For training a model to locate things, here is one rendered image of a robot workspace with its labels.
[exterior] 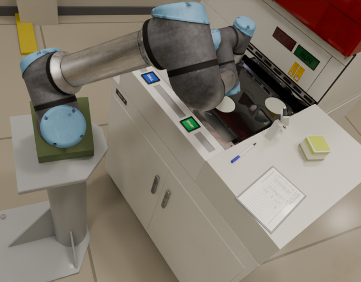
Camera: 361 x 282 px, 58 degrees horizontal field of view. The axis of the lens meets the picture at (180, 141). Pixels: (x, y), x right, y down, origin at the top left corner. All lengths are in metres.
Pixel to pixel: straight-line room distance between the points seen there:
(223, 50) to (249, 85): 0.46
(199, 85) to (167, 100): 0.54
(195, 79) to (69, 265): 1.38
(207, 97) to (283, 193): 0.52
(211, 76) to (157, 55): 0.12
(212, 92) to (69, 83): 0.38
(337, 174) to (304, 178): 0.15
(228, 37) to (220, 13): 0.66
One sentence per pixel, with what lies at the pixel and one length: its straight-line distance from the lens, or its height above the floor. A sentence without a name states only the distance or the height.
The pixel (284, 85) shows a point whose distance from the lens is 1.57.
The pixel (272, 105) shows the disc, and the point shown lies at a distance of 1.49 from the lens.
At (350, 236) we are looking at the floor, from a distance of 2.55.
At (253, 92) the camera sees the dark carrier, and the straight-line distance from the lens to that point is 1.51.
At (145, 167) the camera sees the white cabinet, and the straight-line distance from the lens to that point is 1.51.
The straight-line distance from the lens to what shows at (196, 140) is 1.13.
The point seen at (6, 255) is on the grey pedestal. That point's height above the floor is 0.02.
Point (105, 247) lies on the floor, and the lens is 1.93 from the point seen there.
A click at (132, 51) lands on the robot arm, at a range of 0.77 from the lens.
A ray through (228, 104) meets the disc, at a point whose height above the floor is 0.90.
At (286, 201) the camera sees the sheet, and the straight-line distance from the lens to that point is 1.12.
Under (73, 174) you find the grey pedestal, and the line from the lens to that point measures 1.17.
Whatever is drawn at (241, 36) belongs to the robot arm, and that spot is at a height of 1.24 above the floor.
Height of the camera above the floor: 1.81
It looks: 50 degrees down
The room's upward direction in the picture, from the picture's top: 20 degrees clockwise
